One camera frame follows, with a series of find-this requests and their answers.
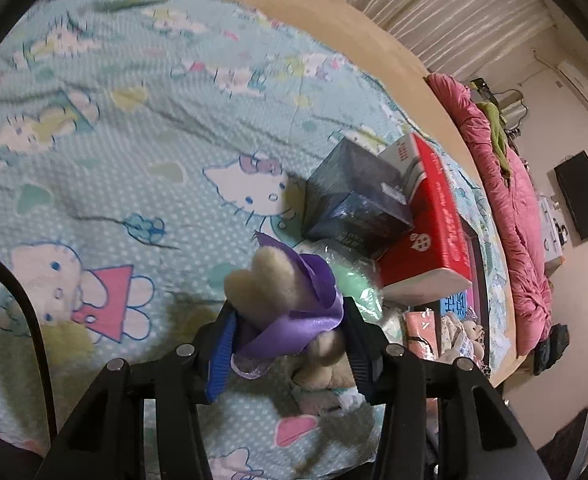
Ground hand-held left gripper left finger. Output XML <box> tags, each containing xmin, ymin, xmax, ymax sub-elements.
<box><xmin>36</xmin><ymin>305</ymin><xmax>239</xmax><ymax>480</ymax></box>

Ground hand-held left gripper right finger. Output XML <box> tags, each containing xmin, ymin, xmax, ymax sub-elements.
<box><xmin>341</xmin><ymin>305</ymin><xmax>550</xmax><ymax>480</ymax></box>

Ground green ball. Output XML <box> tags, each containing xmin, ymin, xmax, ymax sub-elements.
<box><xmin>301</xmin><ymin>237</ymin><xmax>387</xmax><ymax>326</ymax></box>

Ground plush toy with purple ribbon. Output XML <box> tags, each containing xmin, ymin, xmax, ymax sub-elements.
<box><xmin>223</xmin><ymin>230</ymin><xmax>357</xmax><ymax>391</ymax></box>

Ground dark shallow box tray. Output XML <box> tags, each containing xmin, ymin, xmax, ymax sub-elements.
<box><xmin>409</xmin><ymin>220</ymin><xmax>492</xmax><ymax>381</ymax></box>

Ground small white blue packet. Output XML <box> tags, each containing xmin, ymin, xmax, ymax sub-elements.
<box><xmin>294</xmin><ymin>385</ymin><xmax>369</xmax><ymax>416</ymax></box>

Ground pink rolled cloth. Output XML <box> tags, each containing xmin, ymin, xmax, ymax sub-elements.
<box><xmin>406</xmin><ymin>310</ymin><xmax>442</xmax><ymax>361</ymax></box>

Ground small packaged plush toy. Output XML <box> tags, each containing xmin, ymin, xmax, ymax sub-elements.
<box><xmin>441</xmin><ymin>312</ymin><xmax>475</xmax><ymax>361</ymax></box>

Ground bagged beige plush toy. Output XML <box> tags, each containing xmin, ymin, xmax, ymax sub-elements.
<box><xmin>461</xmin><ymin>322</ymin><xmax>486</xmax><ymax>357</ymax></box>

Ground red tissue pack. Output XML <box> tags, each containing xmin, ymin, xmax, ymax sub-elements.
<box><xmin>374</xmin><ymin>132</ymin><xmax>475</xmax><ymax>306</ymax></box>

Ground dark blue box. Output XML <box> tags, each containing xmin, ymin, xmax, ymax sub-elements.
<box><xmin>301</xmin><ymin>137</ymin><xmax>415</xmax><ymax>261</ymax></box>

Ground black bag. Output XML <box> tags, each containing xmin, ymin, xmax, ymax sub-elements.
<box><xmin>534</xmin><ymin>324</ymin><xmax>570</xmax><ymax>376</ymax></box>

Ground pink quilt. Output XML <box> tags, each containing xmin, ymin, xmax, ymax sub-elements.
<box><xmin>426</xmin><ymin>72</ymin><xmax>555</xmax><ymax>361</ymax></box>

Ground cartoon cat printed blanket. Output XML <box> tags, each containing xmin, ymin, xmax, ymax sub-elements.
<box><xmin>0</xmin><ymin>0</ymin><xmax>515</xmax><ymax>480</ymax></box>

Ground white drawer cabinet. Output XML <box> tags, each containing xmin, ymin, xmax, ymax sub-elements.
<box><xmin>536</xmin><ymin>195</ymin><xmax>570</xmax><ymax>276</ymax></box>

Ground green cloth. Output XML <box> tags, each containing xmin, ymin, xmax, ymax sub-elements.
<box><xmin>475</xmin><ymin>101</ymin><xmax>512</xmax><ymax>178</ymax></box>

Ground white air conditioner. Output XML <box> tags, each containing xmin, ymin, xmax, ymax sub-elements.
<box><xmin>556</xmin><ymin>60</ymin><xmax>588</xmax><ymax>116</ymax></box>

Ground white pleated curtain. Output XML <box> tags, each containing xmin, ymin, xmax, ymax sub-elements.
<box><xmin>324</xmin><ymin>0</ymin><xmax>560</xmax><ymax>78</ymax></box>

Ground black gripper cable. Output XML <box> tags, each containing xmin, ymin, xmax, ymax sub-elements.
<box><xmin>0</xmin><ymin>242</ymin><xmax>57</xmax><ymax>448</ymax></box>

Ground black wall television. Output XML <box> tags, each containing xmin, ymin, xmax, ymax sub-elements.
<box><xmin>554</xmin><ymin>150</ymin><xmax>588</xmax><ymax>241</ymax></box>

